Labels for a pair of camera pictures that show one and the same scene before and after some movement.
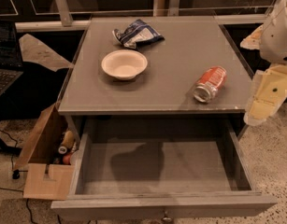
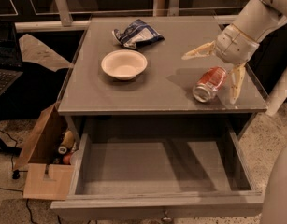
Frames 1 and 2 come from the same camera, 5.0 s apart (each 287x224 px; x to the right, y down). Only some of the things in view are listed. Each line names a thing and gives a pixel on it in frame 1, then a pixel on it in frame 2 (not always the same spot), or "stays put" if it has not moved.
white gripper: (278, 39) → (236, 46)
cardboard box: (42, 178) stays put
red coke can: (208, 84) stays put
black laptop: (7, 66) stays put
